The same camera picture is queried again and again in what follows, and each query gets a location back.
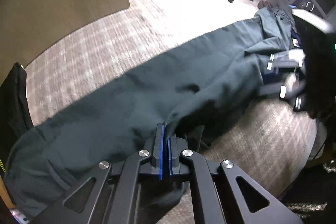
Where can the black folded clothes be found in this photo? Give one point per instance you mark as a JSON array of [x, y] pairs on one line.
[[13, 108]]

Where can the person's dark clothing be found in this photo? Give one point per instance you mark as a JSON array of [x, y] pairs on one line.
[[315, 187]]

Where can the pile of clothes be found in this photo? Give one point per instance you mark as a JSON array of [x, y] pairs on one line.
[[296, 41]]

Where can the wooden board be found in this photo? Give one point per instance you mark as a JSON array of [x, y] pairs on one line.
[[5, 192]]

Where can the plaid mat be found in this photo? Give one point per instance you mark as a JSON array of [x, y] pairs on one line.
[[105, 37]]

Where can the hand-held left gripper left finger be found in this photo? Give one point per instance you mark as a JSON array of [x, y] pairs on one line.
[[161, 150]]

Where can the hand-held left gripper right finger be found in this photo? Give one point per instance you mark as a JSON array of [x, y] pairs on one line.
[[170, 158]]

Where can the dark grey pants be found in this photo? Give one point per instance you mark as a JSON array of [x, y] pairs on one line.
[[131, 87]]

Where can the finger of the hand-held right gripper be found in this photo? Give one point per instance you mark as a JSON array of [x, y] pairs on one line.
[[286, 90], [286, 60]]

